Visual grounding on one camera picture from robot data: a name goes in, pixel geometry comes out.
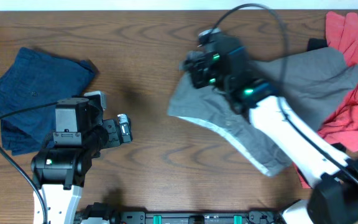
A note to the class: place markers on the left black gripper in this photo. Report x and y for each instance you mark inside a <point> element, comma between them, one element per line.
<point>123,129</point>

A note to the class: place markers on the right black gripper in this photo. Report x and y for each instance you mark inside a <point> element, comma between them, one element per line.
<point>196,70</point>

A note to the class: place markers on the grey cargo shorts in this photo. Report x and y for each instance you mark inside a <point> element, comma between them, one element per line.
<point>316,83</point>

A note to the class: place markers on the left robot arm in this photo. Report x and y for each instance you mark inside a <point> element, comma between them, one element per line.
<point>80,134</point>

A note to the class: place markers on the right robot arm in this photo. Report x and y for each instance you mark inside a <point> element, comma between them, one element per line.
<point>332,175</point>

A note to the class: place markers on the black garment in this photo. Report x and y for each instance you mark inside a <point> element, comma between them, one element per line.
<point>315,44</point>

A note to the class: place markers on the folded navy blue shorts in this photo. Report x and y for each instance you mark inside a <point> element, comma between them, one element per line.
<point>27,89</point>

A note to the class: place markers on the red orange shirt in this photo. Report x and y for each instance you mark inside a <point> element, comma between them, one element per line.
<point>341,127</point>

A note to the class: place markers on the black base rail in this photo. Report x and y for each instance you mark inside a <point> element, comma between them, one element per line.
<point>104,213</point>

